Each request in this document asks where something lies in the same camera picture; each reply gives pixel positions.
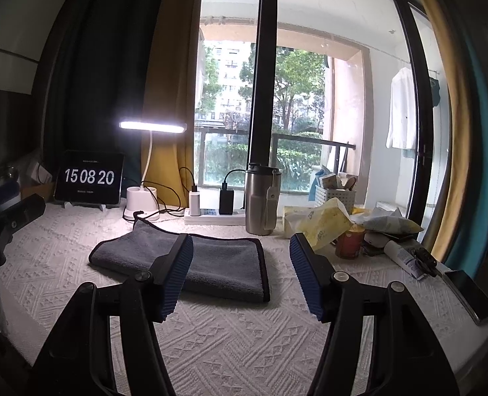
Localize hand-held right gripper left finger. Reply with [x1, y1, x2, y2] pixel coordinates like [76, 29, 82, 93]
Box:
[24, 233, 194, 396]

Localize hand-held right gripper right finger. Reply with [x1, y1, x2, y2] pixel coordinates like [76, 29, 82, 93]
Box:
[289, 233, 460, 396]

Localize grey towel with black trim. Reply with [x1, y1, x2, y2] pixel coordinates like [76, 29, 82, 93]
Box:
[88, 211, 270, 303]

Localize red snack cup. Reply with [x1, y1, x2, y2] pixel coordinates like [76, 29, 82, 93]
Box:
[335, 223, 366, 260]

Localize yellow tissue pack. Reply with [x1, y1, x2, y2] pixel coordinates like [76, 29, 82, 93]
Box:
[282, 197, 353, 252]

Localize white power strip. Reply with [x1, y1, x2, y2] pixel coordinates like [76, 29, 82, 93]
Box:
[184, 208, 247, 226]

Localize white textured table cloth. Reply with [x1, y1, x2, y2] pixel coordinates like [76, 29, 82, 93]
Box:
[0, 203, 488, 396]

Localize white plastic basket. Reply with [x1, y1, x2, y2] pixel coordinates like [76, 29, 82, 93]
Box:
[314, 184, 357, 216]

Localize stainless steel tumbler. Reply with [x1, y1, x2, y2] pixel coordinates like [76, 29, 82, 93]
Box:
[244, 163, 281, 237]

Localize black charger plug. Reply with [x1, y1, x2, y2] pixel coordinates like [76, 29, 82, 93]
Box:
[219, 189, 234, 215]

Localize grey snack bag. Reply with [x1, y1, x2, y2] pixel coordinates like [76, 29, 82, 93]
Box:
[362, 207, 425, 234]

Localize tablet clock display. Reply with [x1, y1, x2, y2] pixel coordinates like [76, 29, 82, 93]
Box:
[53, 150, 125, 206]

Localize white tube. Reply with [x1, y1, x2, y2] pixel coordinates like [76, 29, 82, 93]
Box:
[383, 240, 428, 280]

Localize black clip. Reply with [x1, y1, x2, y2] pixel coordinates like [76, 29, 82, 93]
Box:
[412, 247, 439, 278]

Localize white desk lamp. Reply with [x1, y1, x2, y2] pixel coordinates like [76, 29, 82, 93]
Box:
[119, 118, 187, 221]

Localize smartphone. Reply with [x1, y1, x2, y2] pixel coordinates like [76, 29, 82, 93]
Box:
[444, 269, 488, 326]

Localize dark green curtain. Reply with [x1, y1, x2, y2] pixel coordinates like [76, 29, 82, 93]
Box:
[42, 0, 171, 182]

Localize yellow curtain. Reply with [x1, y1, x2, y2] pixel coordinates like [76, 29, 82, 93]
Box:
[140, 0, 207, 209]

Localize white hanging shirt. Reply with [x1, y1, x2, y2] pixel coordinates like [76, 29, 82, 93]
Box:
[385, 66, 417, 151]

